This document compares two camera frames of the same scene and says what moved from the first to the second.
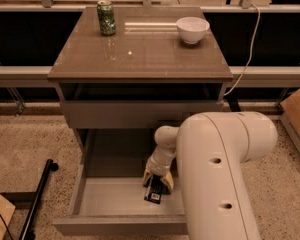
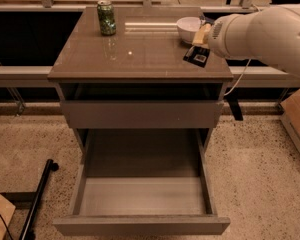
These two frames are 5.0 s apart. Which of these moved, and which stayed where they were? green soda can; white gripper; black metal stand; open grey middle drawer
Moved: white gripper
Stayed: black metal stand; green soda can; open grey middle drawer
